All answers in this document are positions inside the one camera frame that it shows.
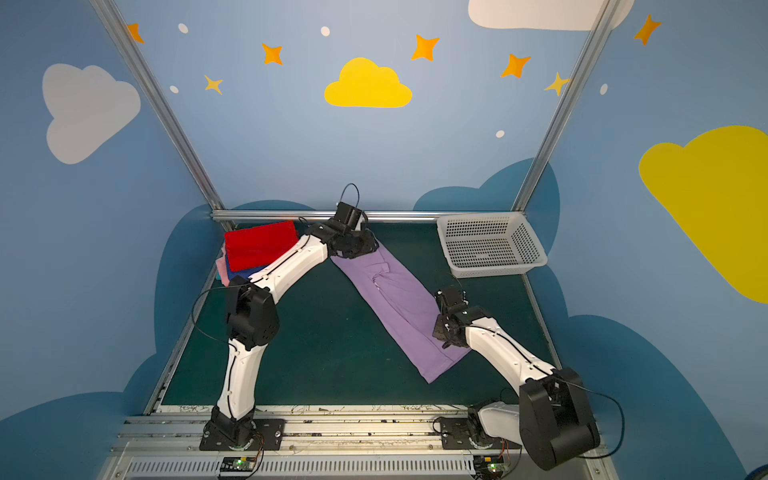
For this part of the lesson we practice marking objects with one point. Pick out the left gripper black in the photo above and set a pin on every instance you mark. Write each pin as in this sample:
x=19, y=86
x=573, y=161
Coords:
x=358, y=244

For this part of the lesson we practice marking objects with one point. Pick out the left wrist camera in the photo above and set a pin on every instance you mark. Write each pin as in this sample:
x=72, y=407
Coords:
x=349, y=218

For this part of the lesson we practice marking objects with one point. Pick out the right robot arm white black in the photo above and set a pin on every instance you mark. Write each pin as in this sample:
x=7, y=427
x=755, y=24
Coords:
x=552, y=421

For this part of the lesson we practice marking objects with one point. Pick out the right slanted aluminium post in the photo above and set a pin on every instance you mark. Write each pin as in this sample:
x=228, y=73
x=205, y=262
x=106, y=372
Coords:
x=584, y=65

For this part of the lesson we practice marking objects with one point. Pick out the folded blue t shirt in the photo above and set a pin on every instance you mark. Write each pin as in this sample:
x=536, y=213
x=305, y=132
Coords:
x=230, y=274

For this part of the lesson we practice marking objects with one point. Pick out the right controller circuit board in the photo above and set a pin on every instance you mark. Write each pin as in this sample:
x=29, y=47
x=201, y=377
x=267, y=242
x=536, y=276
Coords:
x=488, y=468

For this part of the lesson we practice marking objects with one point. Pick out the left controller circuit board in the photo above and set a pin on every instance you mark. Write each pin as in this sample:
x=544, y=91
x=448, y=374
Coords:
x=237, y=466

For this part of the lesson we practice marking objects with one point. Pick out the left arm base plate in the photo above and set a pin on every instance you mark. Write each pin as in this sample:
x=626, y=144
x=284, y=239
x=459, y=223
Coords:
x=270, y=433

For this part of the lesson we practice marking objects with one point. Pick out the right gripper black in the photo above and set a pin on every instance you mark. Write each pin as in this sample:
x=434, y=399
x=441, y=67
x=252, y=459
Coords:
x=447, y=330

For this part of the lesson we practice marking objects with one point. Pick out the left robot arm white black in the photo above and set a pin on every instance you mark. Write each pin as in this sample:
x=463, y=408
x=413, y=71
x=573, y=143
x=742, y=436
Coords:
x=253, y=322

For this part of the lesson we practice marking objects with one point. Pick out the folded red t shirt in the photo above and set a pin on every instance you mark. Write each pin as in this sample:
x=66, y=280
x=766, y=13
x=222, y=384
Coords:
x=259, y=246

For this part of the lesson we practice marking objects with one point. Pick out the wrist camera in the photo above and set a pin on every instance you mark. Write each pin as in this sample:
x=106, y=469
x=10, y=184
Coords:
x=451, y=300
x=349, y=218

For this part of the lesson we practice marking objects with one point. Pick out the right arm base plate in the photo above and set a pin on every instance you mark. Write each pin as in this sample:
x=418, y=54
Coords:
x=464, y=434

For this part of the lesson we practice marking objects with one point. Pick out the folded pink t shirt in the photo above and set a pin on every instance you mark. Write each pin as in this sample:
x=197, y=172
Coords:
x=221, y=269

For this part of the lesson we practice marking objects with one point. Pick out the rear horizontal aluminium bar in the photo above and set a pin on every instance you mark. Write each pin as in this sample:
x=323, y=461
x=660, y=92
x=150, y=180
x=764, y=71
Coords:
x=255, y=216

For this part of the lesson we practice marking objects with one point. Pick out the purple t shirt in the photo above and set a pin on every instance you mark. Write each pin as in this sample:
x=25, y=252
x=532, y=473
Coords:
x=405, y=308

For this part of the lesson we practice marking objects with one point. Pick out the white plastic laundry basket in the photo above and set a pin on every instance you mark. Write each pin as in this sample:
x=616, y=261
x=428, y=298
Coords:
x=489, y=244

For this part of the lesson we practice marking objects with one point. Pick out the aluminium rail base frame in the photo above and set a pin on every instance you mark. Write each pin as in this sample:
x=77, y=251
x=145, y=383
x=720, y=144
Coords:
x=325, y=442

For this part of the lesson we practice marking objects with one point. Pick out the controller circuit board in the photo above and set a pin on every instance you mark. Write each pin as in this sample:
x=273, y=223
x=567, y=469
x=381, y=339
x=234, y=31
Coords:
x=237, y=466
x=488, y=468

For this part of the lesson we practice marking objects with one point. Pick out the left slanted aluminium post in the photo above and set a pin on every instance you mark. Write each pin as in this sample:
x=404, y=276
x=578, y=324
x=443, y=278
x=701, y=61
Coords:
x=113, y=22

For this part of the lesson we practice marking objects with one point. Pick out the slanted aluminium post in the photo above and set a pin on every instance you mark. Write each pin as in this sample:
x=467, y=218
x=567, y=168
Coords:
x=113, y=22
x=584, y=65

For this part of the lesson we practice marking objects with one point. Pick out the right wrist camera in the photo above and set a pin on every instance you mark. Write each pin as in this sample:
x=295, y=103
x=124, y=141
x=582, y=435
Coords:
x=451, y=300

